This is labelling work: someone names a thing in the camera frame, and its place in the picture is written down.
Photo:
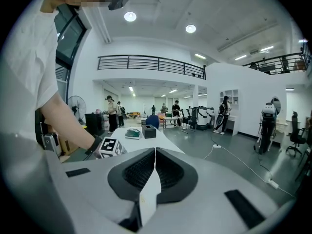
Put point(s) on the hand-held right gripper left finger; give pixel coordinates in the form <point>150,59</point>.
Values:
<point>97,191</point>

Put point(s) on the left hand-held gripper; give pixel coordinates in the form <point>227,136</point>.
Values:
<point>108,146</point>

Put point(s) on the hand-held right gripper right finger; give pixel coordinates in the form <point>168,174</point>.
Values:
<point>207,203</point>

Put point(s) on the person's left forearm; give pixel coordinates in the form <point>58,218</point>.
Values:
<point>65,121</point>

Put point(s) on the black wristband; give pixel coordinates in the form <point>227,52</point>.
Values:
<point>95,142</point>

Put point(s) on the black cabinet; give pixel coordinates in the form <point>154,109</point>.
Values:
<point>93,124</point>

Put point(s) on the cardboard box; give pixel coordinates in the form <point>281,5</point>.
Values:
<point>67,145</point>

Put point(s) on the black tissue box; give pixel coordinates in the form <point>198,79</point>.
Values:
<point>149,132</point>

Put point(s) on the black standing fan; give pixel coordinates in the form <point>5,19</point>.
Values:
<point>78,107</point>

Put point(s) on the blue chair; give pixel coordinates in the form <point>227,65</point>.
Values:
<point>153,121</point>

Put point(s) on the silver suitcase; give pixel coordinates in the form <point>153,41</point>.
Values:
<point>51,142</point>

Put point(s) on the white power strip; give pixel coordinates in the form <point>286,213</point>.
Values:
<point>217,146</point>
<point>273,184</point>

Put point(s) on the white folding table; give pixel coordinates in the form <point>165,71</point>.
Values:
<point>170,118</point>

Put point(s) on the white desk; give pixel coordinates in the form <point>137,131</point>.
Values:
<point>232,125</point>

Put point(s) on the white and black robot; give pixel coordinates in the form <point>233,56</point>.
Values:
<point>202,118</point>

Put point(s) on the black mezzanine railing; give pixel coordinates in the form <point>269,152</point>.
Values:
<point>275,66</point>
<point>158,63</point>

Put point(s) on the white dresser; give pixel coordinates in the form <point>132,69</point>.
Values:
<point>281,128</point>

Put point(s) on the white ceiling pipes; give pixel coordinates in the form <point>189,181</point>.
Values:
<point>107,36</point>

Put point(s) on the white shelf cabinet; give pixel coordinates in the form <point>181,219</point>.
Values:
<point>234,96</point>

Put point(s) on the black framed glass door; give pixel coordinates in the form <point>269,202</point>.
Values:
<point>65,40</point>

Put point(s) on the black office chair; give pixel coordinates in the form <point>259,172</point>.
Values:
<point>295,123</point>

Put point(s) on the round ceiling light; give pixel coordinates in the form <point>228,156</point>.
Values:
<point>130,16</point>
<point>190,28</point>

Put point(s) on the round wall mirror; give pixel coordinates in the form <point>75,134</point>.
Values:
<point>277,105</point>

